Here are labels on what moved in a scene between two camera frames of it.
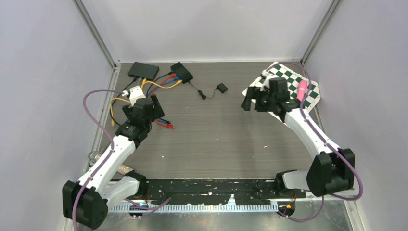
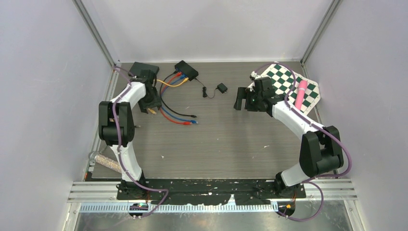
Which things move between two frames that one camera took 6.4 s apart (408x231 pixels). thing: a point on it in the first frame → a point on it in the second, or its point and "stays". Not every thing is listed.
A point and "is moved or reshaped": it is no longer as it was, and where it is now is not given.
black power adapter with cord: x=221 y=87 is moved or reshaped
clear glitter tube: x=95 y=156 stays
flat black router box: x=149 y=72 stays
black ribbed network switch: x=182 y=73 is moved or reshaped
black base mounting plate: x=195 y=191 stays
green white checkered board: x=279 y=70 stays
